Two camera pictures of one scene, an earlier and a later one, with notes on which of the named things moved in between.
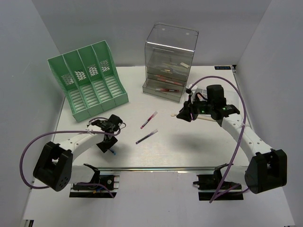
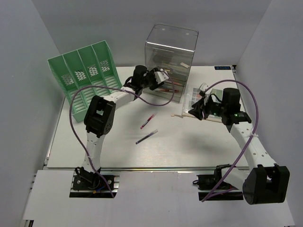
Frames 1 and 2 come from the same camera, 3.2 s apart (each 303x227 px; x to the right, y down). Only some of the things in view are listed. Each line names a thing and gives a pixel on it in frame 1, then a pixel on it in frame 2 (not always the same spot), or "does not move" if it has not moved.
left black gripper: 103,147 to 155,85
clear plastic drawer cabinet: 168,51 does not move
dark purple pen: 146,136 does not move
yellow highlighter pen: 172,65 does not move
